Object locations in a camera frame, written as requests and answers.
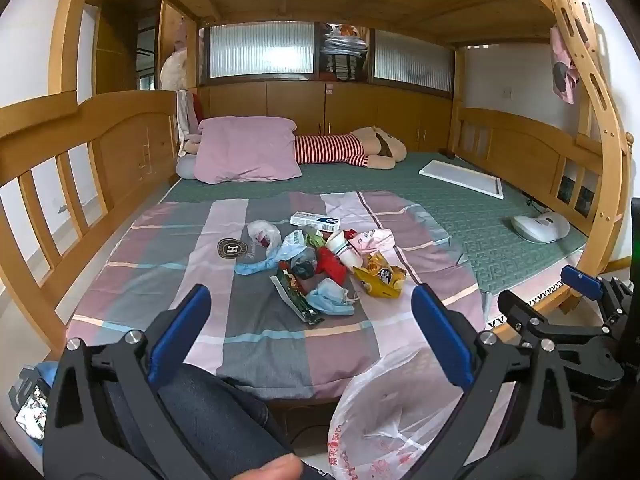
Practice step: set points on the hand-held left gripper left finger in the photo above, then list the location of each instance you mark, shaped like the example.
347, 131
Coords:
182, 330

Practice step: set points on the pink hanging cloth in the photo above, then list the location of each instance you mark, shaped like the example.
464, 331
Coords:
564, 67

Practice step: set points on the wooden bunk bed frame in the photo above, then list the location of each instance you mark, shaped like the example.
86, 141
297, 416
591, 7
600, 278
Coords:
125, 125

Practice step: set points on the dark green snack wrapper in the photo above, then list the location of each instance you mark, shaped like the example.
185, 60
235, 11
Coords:
295, 300

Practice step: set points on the pink grey plaid blanket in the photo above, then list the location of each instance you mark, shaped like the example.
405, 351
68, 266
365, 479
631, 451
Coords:
280, 355

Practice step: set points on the green mattress mat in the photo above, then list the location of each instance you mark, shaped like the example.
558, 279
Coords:
450, 200

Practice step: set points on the smartphone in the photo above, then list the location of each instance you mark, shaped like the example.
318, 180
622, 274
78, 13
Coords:
32, 412

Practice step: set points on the pale blue cushion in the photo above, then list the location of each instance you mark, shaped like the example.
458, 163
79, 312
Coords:
186, 167

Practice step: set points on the white paper cup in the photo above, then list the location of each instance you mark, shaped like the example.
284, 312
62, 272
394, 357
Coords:
345, 252

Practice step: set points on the wooden wall cabinet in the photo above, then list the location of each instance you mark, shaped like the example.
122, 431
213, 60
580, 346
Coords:
300, 105

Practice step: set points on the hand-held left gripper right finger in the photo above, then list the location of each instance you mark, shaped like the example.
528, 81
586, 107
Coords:
442, 335

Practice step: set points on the pink plastic wrapper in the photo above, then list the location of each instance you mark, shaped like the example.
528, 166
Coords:
372, 242

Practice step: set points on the lime green wrapper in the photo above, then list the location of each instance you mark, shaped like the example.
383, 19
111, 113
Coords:
314, 241

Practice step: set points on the pink pillow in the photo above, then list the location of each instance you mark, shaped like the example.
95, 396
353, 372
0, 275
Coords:
245, 150

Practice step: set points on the wooden bed ladder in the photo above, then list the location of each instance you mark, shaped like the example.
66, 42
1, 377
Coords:
612, 160

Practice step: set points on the blue face mask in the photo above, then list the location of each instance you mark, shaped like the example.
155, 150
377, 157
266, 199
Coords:
327, 297
255, 265

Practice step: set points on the yellow snack wrapper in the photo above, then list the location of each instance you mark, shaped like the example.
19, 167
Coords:
380, 280

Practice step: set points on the person's leg in dark jeans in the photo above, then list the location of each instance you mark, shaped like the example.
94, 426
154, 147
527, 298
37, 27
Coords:
225, 410

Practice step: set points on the wooden closet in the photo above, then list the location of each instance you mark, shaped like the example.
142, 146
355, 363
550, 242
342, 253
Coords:
115, 45

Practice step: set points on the red striped plush doll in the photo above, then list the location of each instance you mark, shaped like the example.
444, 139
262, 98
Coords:
330, 149

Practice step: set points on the white and blue carton box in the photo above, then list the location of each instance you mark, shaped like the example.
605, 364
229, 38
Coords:
315, 221

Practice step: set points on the frosted glass window panel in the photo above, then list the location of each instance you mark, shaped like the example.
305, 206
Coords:
412, 60
260, 52

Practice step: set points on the dark tote bag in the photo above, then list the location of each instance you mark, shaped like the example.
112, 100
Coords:
347, 67

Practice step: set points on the person's left hand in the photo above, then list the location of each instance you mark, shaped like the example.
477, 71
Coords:
277, 467

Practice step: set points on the white plastic bag red print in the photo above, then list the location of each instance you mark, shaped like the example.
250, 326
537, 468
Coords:
390, 410

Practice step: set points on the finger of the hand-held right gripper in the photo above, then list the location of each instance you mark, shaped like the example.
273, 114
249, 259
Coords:
515, 310
582, 282

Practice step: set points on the white handheld appliance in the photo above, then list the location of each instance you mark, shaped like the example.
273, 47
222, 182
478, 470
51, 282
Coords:
542, 227

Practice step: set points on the red packet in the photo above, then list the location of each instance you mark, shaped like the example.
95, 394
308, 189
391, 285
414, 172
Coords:
331, 265

